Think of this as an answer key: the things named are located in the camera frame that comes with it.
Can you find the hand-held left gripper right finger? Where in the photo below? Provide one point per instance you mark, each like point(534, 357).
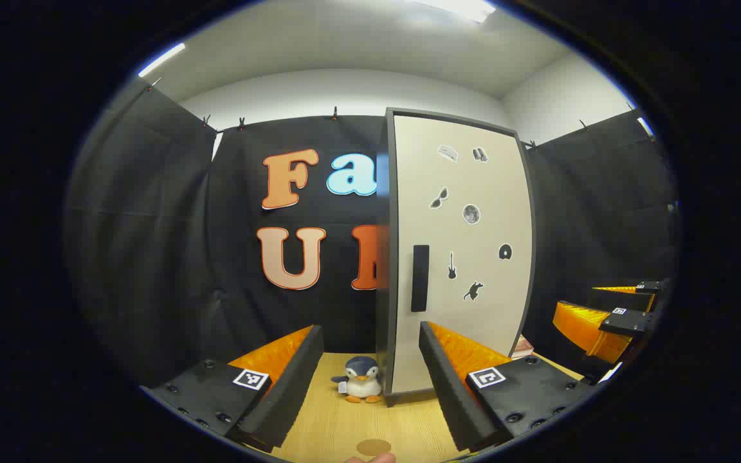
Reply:
point(448, 392)

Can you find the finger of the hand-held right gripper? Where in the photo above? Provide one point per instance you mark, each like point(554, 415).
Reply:
point(647, 287)
point(579, 328)

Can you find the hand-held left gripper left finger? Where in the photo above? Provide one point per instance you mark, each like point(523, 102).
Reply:
point(293, 392)

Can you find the round brown coaster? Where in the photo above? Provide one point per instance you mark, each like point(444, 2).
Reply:
point(374, 447)

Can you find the grey cabinet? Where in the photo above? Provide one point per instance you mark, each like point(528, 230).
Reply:
point(383, 321)

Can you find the penguin plush toy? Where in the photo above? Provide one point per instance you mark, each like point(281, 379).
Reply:
point(363, 379)

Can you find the black backdrop cloth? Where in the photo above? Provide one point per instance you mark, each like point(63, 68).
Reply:
point(152, 225)

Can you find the ceiling light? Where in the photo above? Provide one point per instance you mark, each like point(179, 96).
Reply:
point(161, 60)
point(460, 8)

